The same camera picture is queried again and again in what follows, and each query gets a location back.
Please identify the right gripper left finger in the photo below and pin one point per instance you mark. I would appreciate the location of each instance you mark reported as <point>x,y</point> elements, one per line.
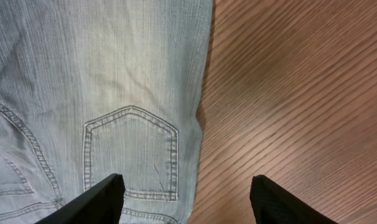
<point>101,204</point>

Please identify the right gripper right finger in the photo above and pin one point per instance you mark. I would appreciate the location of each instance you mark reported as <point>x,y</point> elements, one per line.
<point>272,204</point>

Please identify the light blue denim jeans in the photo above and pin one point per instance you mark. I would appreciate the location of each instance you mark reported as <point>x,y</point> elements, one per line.
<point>89,88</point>

